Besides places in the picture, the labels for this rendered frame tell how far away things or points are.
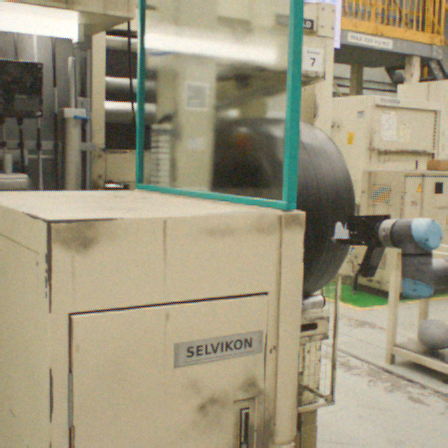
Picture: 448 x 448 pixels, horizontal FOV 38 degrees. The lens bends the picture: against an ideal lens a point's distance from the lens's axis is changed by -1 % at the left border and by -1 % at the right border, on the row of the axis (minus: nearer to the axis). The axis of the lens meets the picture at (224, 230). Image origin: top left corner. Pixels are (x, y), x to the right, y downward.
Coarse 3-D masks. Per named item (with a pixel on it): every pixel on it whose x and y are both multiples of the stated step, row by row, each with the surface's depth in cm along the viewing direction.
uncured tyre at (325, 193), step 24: (312, 144) 188; (312, 168) 182; (336, 168) 187; (312, 192) 180; (336, 192) 184; (312, 216) 180; (336, 216) 184; (312, 240) 181; (312, 264) 186; (336, 264) 191; (312, 288) 196
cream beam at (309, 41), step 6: (306, 36) 229; (306, 42) 229; (312, 42) 231; (318, 42) 232; (324, 42) 234; (324, 48) 234; (324, 54) 234; (324, 60) 234; (324, 66) 235; (306, 72) 231; (312, 72) 232; (318, 72) 234; (324, 72) 235; (306, 78) 238; (312, 78) 237; (318, 78) 237
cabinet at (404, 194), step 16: (368, 176) 644; (384, 176) 626; (400, 176) 609; (416, 176) 619; (432, 176) 631; (368, 192) 645; (384, 192) 626; (400, 192) 610; (416, 192) 618; (432, 192) 630; (368, 208) 646; (384, 208) 628; (400, 208) 610; (416, 208) 620; (432, 208) 632; (384, 256) 630; (384, 272) 631; (400, 272) 617; (368, 288) 652; (384, 288) 632; (400, 288) 623
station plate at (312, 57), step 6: (306, 48) 229; (312, 48) 231; (318, 48) 232; (306, 54) 230; (312, 54) 231; (318, 54) 233; (306, 60) 230; (312, 60) 231; (318, 60) 233; (306, 66) 230; (312, 66) 232; (318, 66) 233
